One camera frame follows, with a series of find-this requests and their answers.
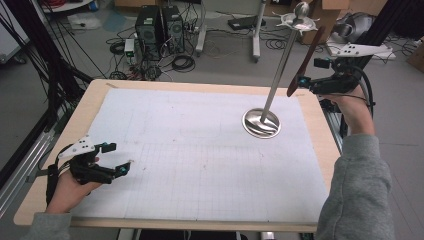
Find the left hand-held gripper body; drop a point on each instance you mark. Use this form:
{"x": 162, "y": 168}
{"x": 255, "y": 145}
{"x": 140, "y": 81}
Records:
{"x": 90, "y": 170}

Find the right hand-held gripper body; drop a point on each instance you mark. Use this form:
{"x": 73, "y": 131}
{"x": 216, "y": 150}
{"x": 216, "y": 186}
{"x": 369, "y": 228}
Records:
{"x": 336, "y": 83}

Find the metal utensil stand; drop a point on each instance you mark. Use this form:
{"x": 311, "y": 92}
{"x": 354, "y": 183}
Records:
{"x": 276, "y": 83}

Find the person's right hand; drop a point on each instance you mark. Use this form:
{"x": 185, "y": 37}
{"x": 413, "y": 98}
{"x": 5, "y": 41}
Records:
{"x": 353, "y": 110}

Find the person's left hand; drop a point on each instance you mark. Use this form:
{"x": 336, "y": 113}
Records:
{"x": 68, "y": 193}

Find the grey rounded device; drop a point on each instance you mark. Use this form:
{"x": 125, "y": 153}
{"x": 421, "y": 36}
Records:
{"x": 356, "y": 28}

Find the white flat board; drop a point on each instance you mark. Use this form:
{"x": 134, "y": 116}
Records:
{"x": 383, "y": 56}

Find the large cardboard box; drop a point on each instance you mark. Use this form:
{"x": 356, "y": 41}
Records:
{"x": 333, "y": 10}

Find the white stand leg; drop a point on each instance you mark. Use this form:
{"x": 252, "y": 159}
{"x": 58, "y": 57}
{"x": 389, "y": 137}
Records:
{"x": 257, "y": 36}
{"x": 201, "y": 36}

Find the white grid paper sheet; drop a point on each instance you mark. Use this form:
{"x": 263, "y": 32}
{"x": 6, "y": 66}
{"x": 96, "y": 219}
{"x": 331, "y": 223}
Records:
{"x": 183, "y": 133}

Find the small cardboard box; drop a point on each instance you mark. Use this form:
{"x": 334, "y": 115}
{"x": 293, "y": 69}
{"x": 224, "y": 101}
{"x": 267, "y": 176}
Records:
{"x": 417, "y": 58}

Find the black flat device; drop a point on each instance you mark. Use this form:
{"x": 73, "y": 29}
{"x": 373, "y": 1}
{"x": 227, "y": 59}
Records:
{"x": 241, "y": 22}

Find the small box with green light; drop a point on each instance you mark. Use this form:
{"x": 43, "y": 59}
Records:
{"x": 129, "y": 50}

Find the black computer tower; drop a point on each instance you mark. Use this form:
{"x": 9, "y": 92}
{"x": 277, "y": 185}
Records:
{"x": 174, "y": 30}
{"x": 148, "y": 33}

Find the white round table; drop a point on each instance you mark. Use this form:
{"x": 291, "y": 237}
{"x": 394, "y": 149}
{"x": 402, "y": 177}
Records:
{"x": 66, "y": 5}

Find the aluminium rail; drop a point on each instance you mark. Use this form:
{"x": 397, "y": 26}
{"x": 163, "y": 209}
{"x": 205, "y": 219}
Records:
{"x": 23, "y": 166}
{"x": 335, "y": 130}

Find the black metal frame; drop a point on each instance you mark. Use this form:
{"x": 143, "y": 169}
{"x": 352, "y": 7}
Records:
{"x": 383, "y": 26}
{"x": 43, "y": 56}

